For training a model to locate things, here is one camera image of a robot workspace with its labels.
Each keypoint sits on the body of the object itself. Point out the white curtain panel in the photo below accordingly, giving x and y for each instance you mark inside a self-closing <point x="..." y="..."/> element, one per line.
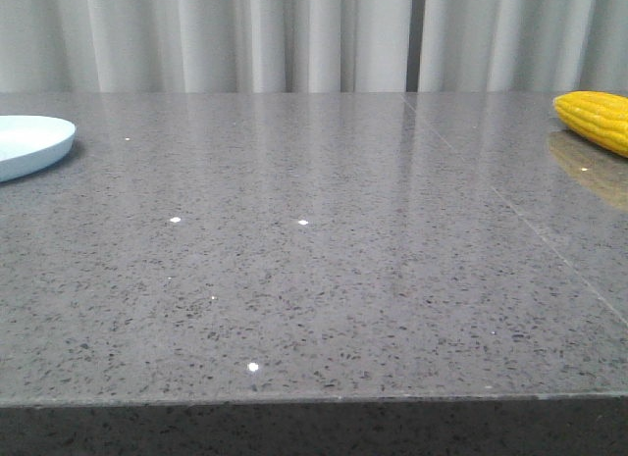
<point x="532" y="45"/>
<point x="205" y="45"/>

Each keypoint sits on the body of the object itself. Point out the white curtain right panel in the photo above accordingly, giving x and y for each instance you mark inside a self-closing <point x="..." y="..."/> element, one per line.
<point x="532" y="45"/>

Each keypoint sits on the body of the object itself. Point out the light blue round plate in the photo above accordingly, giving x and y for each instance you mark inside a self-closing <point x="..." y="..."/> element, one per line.
<point x="31" y="143"/>

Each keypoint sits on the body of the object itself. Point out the yellow corn cob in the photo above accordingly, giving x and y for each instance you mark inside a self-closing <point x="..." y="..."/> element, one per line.
<point x="599" y="117"/>

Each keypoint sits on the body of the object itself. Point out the white curtain left panel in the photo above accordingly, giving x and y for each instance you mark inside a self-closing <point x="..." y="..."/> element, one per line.
<point x="205" y="45"/>

